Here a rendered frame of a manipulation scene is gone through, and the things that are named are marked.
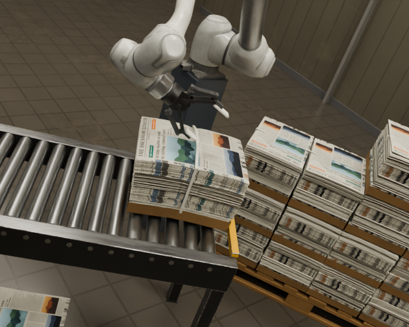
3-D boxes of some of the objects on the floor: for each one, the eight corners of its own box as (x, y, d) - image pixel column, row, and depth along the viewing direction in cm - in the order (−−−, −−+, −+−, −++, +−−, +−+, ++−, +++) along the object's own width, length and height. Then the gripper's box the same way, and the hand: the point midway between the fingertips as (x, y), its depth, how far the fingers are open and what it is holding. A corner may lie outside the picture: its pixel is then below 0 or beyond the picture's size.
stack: (218, 226, 297) (264, 113, 253) (395, 309, 281) (478, 204, 237) (197, 265, 264) (247, 143, 220) (396, 361, 249) (492, 250, 205)
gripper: (193, 58, 150) (239, 99, 159) (142, 109, 160) (189, 145, 169) (193, 67, 144) (241, 110, 153) (141, 119, 154) (189, 157, 163)
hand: (211, 126), depth 161 cm, fingers open, 13 cm apart
